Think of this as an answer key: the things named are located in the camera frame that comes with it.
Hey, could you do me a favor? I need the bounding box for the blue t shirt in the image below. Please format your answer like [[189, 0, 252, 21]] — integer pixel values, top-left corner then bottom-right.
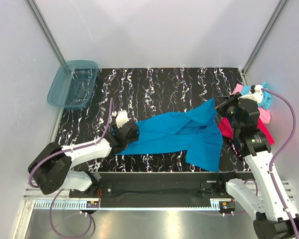
[[121, 99, 223, 172]]

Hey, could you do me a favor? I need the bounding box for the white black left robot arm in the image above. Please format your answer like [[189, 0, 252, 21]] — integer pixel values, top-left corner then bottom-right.
[[28, 121, 140, 197]]

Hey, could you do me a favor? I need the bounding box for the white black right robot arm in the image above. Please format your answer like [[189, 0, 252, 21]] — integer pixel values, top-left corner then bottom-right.
[[215, 93, 299, 239]]

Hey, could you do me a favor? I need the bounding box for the light pink t shirt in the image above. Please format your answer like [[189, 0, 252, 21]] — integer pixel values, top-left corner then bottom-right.
[[232, 84, 271, 124]]

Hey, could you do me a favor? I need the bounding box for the magenta t shirt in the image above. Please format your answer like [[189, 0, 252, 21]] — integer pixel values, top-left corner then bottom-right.
[[218, 118, 275, 145]]

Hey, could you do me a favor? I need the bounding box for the cyan t shirt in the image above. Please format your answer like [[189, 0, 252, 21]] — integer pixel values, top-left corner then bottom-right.
[[241, 82, 272, 110]]

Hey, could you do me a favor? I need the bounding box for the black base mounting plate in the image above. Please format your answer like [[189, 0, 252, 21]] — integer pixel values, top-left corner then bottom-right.
[[68, 171, 247, 209]]

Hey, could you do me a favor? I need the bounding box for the teal transparent plastic bin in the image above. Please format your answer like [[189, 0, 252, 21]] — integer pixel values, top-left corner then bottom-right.
[[47, 60, 99, 110]]

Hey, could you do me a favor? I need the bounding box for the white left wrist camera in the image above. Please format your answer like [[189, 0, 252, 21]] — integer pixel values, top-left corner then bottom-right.
[[112, 110, 129, 128]]

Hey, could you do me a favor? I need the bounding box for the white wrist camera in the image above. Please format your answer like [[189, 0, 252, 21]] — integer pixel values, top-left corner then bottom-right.
[[240, 85, 263, 104], [112, 110, 129, 128]]

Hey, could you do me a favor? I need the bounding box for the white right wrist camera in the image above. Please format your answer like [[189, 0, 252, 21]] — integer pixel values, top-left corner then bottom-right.
[[240, 85, 263, 104]]

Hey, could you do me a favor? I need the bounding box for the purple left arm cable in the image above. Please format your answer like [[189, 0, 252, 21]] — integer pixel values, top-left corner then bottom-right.
[[28, 97, 115, 237]]

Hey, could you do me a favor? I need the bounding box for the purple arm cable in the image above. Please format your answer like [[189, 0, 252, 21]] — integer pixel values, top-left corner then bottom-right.
[[196, 87, 299, 239], [28, 97, 115, 237]]

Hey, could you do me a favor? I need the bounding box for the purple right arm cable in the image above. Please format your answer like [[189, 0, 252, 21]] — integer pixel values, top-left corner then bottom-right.
[[196, 87, 299, 239]]

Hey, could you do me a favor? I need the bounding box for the right aluminium frame post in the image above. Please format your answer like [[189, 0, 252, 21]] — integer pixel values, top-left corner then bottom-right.
[[242, 0, 289, 75]]

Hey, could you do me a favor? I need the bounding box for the aluminium frame post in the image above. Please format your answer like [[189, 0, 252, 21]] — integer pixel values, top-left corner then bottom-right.
[[242, 0, 289, 75], [25, 0, 65, 65]]

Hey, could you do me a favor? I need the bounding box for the left aluminium frame post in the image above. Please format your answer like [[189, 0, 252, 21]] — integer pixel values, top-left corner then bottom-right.
[[25, 0, 65, 65]]

